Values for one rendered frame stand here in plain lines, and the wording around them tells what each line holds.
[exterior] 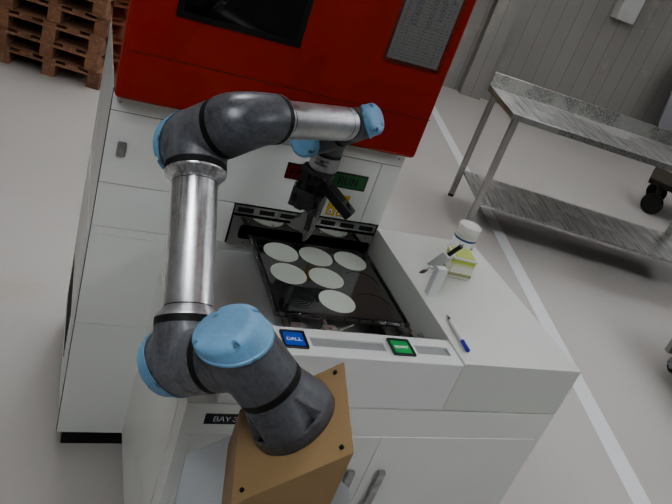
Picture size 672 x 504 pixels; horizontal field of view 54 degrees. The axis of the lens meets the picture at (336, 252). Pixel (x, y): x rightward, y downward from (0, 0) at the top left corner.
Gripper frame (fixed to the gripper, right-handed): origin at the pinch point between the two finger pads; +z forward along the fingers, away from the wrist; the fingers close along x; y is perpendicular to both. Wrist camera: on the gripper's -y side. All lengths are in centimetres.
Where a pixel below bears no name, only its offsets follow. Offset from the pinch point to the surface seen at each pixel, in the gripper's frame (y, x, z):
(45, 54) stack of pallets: 283, -260, 82
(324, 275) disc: -8.3, 1.9, 7.3
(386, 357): -32.8, 34.8, 1.2
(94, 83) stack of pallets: 249, -273, 93
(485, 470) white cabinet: -69, 11, 36
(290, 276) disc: -1.2, 10.0, 7.3
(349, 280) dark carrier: -14.8, -1.5, 7.4
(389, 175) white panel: -11.8, -25.6, -16.7
